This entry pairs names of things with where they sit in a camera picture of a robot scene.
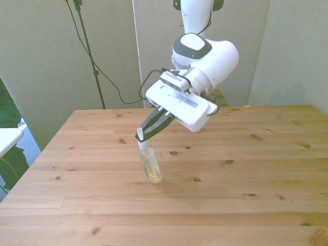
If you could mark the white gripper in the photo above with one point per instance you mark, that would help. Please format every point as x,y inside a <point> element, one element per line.
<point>184,110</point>

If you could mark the clear sanitizer pump bottle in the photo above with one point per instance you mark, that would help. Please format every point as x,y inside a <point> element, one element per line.
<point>151,164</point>

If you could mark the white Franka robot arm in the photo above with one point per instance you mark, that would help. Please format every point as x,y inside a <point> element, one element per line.
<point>220,59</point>

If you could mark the white panel joint strip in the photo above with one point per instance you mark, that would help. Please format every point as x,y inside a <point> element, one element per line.
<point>137,38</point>

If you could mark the dark thin tripod pole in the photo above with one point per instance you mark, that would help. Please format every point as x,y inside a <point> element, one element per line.
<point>88,48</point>

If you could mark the white flat board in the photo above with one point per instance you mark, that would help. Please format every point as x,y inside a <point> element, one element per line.
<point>9,139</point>

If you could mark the dark green bulky object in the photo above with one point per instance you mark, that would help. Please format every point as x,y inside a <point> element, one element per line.
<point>7,107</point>

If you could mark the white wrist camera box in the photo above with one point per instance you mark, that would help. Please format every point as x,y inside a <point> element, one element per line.
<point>174,80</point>

